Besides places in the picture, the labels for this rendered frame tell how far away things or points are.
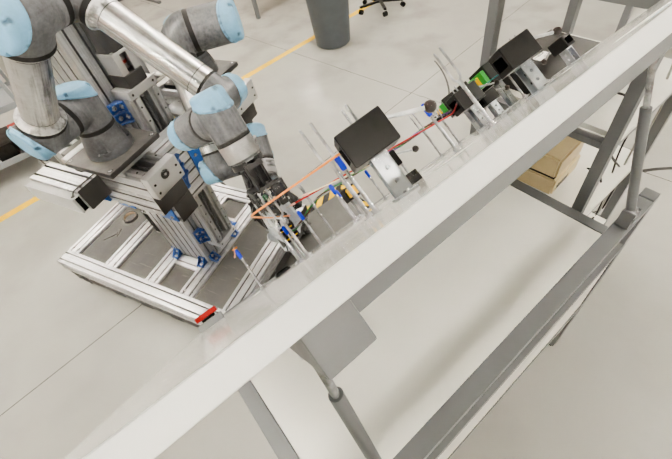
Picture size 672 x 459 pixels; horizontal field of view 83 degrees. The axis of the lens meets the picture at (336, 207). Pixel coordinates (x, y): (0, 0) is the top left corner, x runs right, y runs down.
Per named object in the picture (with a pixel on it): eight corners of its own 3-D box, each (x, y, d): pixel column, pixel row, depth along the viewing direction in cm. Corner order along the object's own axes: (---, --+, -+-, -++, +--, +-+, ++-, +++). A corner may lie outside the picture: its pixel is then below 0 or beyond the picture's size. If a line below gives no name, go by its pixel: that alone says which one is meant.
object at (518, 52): (593, 52, 57) (557, 5, 57) (534, 95, 57) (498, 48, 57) (574, 65, 62) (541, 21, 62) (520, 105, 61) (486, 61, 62)
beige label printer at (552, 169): (481, 165, 168) (488, 129, 153) (508, 141, 176) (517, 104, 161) (549, 197, 151) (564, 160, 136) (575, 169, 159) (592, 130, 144)
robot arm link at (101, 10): (65, -18, 89) (243, 109, 98) (26, 1, 82) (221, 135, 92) (60, -66, 80) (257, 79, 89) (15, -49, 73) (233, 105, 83)
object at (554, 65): (489, 83, 139) (492, 66, 135) (545, 45, 152) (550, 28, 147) (579, 116, 120) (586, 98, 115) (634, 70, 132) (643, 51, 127)
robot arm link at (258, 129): (266, 129, 112) (263, 117, 103) (276, 163, 110) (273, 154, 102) (240, 135, 111) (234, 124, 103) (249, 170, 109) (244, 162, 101)
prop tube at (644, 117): (619, 218, 98) (634, 109, 81) (624, 213, 99) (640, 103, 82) (633, 223, 96) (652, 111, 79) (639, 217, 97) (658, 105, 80)
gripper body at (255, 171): (266, 219, 78) (235, 170, 74) (255, 212, 86) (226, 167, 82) (296, 199, 81) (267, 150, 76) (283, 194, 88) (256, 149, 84)
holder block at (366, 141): (477, 143, 37) (423, 71, 38) (386, 209, 37) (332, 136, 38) (462, 152, 42) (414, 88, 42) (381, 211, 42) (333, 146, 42)
